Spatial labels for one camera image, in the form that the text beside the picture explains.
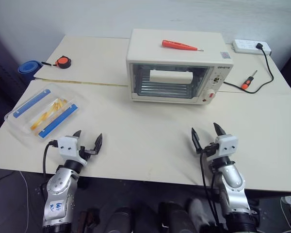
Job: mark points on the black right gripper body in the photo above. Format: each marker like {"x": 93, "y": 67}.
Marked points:
{"x": 211, "y": 149}

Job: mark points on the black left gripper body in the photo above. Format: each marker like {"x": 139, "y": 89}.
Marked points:
{"x": 83, "y": 154}

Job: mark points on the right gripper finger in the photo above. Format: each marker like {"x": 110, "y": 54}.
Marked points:
{"x": 196, "y": 140}
{"x": 219, "y": 130}

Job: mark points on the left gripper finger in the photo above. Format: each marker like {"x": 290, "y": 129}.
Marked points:
{"x": 98, "y": 144}
{"x": 78, "y": 134}

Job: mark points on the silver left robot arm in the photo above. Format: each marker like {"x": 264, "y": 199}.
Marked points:
{"x": 60, "y": 184}

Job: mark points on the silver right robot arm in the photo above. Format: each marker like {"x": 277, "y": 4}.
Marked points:
{"x": 232, "y": 184}

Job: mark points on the clear plastic tray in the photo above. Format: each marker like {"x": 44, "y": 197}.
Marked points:
{"x": 19, "y": 121}

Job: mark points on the cream toaster oven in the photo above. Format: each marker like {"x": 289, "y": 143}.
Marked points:
{"x": 177, "y": 58}

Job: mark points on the blue container lid clip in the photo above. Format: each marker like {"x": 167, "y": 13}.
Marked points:
{"x": 31, "y": 103}
{"x": 59, "y": 120}

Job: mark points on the yellow french fries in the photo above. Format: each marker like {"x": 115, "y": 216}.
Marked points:
{"x": 47, "y": 114}

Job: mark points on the orange black screwdriver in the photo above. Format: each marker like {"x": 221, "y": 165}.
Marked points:
{"x": 247, "y": 82}

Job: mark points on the orange black tape measure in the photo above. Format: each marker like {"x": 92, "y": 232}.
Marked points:
{"x": 63, "y": 62}

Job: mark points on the dark rounded shape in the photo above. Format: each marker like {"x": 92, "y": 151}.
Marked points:
{"x": 118, "y": 221}
{"x": 177, "y": 218}

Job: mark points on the white power strip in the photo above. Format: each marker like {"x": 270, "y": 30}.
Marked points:
{"x": 247, "y": 46}

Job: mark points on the black power plug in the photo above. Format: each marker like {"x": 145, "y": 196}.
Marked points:
{"x": 260, "y": 46}

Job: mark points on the red voltage tester pen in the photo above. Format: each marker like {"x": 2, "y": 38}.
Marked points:
{"x": 177, "y": 45}

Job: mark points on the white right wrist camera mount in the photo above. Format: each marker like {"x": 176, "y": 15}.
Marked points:
{"x": 226, "y": 145}

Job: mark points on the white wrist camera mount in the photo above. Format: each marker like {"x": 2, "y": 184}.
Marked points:
{"x": 68, "y": 146}
{"x": 226, "y": 145}

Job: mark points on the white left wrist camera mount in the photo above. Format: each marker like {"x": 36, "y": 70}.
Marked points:
{"x": 68, "y": 146}

